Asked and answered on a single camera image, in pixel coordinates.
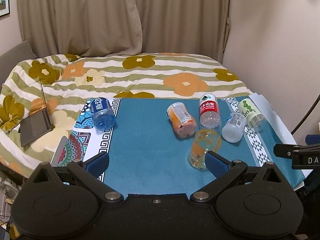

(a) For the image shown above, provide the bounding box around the grey laptop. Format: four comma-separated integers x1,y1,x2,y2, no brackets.
19,81,53,147

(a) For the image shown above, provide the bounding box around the teal patterned table cloth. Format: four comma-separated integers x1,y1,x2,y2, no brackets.
57,98,311,196

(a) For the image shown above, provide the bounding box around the grey headboard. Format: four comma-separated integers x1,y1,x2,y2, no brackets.
0,41,37,85

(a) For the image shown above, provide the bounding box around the white translucent bottle cup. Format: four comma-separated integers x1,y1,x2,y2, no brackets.
222,112,247,143

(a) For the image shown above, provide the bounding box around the floral striped duvet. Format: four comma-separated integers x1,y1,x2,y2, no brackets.
1,53,250,177

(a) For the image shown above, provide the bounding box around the green label bottle cup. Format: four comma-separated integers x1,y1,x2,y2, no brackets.
238,98,265,131

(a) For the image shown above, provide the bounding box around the blue label bottle cup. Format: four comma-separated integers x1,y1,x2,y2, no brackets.
91,98,116,132

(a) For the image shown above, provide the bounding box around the orange label bottle cup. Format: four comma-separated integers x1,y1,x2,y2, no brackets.
167,102,197,138

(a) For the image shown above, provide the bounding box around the yellow label clear cup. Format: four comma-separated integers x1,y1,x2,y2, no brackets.
188,129,222,170

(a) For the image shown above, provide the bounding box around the black cable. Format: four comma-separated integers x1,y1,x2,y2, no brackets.
290,94,320,136

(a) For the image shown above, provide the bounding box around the red label bottle cup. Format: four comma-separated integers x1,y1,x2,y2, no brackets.
199,94,221,129

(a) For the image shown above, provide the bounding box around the beige curtain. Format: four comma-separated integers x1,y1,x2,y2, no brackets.
17,0,230,61

